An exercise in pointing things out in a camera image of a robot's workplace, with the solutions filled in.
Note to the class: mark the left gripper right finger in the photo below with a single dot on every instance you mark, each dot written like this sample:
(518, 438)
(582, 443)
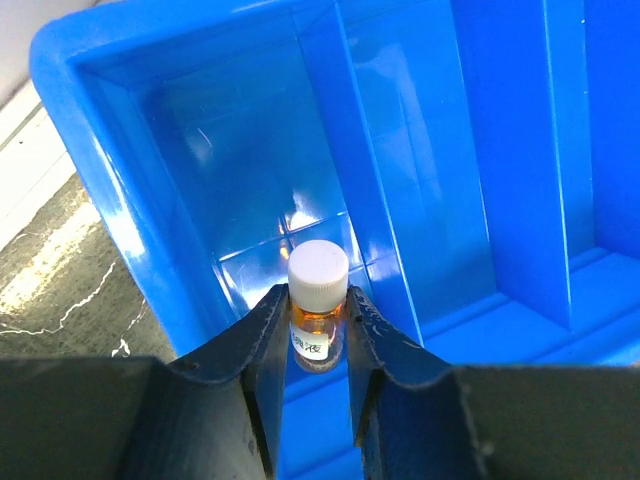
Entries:
(415, 416)

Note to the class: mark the blue divided plastic bin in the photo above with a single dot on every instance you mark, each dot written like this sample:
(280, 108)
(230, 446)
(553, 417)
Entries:
(477, 161)

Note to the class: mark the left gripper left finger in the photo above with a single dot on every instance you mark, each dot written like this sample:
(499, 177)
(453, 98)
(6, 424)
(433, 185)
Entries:
(214, 413)

